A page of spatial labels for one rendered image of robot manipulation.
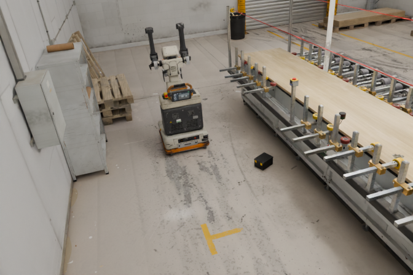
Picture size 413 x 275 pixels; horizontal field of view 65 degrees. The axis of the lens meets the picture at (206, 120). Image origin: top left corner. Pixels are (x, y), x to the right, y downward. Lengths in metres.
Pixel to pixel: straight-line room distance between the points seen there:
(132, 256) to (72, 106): 1.81
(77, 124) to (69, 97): 0.35
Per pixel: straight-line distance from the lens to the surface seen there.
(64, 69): 3.93
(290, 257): 3.31
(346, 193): 3.76
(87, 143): 4.29
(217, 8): 10.72
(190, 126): 4.50
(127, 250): 3.50
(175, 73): 4.51
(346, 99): 4.02
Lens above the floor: 2.56
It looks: 28 degrees down
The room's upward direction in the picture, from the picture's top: 5 degrees counter-clockwise
